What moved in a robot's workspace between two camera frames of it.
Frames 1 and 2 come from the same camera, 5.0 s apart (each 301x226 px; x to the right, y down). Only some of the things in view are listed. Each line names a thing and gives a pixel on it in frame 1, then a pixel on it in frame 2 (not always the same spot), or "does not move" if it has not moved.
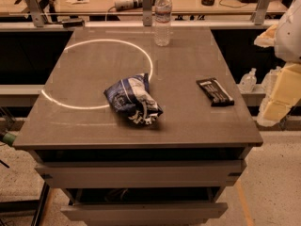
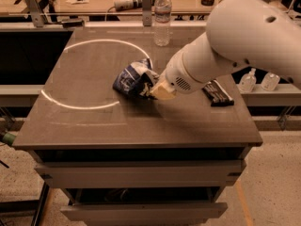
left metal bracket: x=38 y=15 does not move
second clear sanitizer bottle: x=269 y=79 does not move
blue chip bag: x=133 y=99 -> x=137 y=79
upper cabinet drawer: x=137 y=174 does not move
